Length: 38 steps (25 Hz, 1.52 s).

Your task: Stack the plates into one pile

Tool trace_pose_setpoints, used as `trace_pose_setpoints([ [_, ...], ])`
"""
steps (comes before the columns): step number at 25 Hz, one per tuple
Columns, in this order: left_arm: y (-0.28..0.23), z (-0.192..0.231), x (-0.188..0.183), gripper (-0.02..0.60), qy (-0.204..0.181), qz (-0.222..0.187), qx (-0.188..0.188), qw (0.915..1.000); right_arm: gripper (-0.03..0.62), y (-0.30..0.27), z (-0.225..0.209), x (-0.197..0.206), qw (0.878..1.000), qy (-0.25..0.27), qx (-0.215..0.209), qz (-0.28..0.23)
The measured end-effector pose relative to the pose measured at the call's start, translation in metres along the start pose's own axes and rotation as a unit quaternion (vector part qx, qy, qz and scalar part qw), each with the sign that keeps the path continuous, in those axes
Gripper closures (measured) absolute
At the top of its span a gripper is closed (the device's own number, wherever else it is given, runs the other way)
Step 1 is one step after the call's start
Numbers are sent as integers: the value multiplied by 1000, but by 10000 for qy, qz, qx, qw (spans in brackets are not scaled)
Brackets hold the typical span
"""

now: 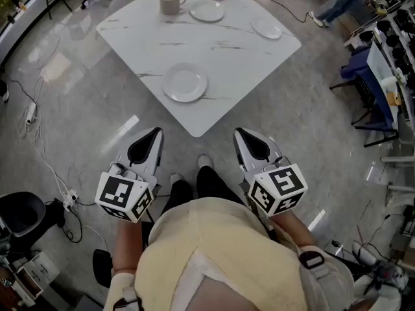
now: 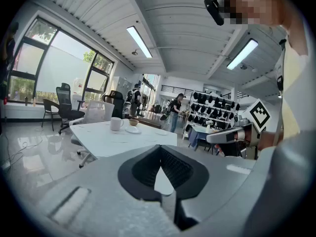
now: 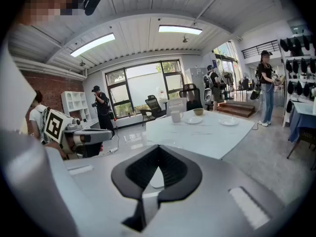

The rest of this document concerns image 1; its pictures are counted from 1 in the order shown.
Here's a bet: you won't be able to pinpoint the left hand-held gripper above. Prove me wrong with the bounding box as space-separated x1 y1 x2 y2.
94 127 165 223

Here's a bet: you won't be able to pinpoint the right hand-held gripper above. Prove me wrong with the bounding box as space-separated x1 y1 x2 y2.
233 127 308 217

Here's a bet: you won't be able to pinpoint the white plate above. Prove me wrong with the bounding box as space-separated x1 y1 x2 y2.
189 0 226 23
161 62 208 104
251 17 283 40

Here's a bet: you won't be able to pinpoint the person's right forearm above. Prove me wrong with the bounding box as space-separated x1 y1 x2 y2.
268 211 316 249

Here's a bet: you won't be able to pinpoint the person's left forearm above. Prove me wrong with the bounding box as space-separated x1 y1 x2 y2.
112 217 145 275

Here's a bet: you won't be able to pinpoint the person's black trousers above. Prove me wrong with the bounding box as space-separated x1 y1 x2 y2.
161 166 247 218

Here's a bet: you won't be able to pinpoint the white power strip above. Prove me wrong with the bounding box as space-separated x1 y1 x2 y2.
25 102 38 124
62 189 79 209

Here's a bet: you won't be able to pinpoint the person's yellow knit top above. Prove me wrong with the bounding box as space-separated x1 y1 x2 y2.
103 196 356 311

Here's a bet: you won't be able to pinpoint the black mesh chair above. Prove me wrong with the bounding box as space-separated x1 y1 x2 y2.
92 248 114 290

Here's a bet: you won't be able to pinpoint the blue cloth covered chair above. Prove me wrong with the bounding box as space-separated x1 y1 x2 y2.
329 43 400 148

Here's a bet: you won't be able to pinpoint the beige mug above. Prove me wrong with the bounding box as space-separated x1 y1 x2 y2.
158 0 188 16

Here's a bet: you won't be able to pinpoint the white paper roll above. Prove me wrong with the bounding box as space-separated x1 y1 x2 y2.
381 76 399 93

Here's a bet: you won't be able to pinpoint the white board panel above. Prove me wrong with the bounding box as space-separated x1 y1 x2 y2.
366 40 396 92

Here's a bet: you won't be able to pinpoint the small white drawer box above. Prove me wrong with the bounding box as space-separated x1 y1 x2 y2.
12 250 61 308

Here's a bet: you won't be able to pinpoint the group of black devices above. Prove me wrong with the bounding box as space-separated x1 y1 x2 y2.
358 0 415 90

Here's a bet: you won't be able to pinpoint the grey shoulder strap black buckle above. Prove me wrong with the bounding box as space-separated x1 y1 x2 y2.
298 249 327 280
113 285 143 311

